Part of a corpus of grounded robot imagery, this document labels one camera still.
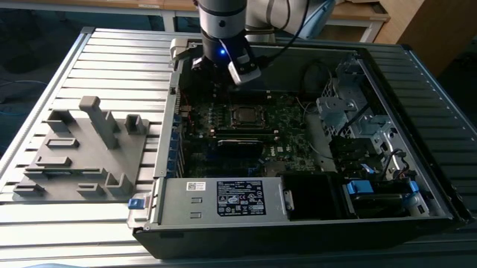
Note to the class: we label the silver green CPU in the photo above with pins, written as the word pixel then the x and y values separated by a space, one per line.
pixel 247 115

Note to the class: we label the thin metal locking lever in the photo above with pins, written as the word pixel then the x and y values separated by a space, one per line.
pixel 250 126

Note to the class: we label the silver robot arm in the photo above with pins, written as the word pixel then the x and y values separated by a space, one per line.
pixel 223 25

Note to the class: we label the CPU socket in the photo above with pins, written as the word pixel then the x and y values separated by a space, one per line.
pixel 231 126

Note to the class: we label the black RAM slot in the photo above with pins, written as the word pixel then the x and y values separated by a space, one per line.
pixel 242 128
pixel 242 138
pixel 242 135
pixel 242 131

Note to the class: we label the black graphics card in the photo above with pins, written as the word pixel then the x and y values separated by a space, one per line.
pixel 238 150

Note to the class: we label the silver metal drive cage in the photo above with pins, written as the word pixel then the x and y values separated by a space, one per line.
pixel 335 107

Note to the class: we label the green motherboard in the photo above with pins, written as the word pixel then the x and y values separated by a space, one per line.
pixel 294 139

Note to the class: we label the grey parts rack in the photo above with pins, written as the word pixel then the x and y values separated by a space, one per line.
pixel 85 167

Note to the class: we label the grey power supply unit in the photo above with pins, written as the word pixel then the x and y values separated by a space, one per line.
pixel 179 203

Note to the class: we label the black fan shroud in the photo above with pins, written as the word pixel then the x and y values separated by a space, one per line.
pixel 309 195

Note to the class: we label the blue release latch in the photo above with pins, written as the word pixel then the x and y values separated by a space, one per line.
pixel 135 203

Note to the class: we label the wooden cabinet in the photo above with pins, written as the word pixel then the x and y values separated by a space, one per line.
pixel 440 28

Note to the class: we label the hard disk in blue carrier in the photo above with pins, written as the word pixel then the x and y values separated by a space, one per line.
pixel 375 201

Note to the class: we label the black PC case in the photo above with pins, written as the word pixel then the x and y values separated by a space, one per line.
pixel 261 245

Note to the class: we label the pale blue object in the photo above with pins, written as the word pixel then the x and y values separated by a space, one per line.
pixel 52 266

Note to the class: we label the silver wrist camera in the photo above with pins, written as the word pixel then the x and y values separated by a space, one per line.
pixel 243 74

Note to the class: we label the wooden desk white frame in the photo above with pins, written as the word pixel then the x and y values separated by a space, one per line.
pixel 111 4
pixel 357 15

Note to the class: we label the black plastic drive bracket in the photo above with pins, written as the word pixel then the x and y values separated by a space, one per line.
pixel 354 150

